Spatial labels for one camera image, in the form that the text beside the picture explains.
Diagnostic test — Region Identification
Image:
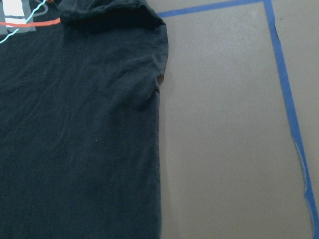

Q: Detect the black graphic t-shirt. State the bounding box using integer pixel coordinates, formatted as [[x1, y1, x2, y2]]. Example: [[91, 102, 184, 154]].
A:
[[0, 0, 168, 239]]

